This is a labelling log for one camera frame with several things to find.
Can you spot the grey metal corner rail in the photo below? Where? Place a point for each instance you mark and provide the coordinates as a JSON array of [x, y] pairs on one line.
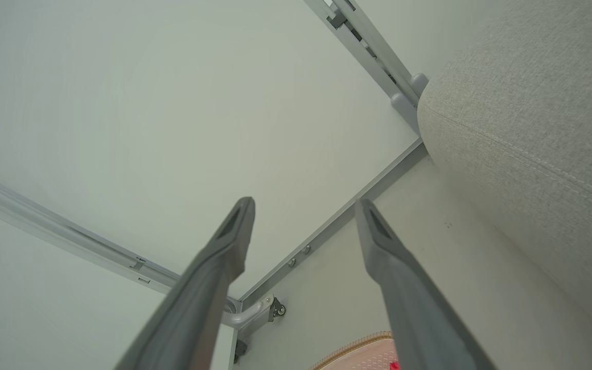
[[44, 226]]

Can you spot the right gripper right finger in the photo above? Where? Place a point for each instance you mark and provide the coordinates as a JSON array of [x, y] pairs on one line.
[[414, 308]]

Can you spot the grey metal baseboard rail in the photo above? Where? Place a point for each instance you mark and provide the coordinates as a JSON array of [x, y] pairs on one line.
[[327, 231]]

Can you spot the grey fabric sofa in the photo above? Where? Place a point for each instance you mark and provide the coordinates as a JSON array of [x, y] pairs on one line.
[[532, 128]]

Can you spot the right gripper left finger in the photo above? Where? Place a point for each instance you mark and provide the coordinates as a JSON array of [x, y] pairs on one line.
[[198, 308]]

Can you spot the grey metal partition post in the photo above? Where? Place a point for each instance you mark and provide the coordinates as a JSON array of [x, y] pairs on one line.
[[378, 57]]

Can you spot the white laundry basket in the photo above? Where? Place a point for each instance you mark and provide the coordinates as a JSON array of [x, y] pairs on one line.
[[363, 355]]

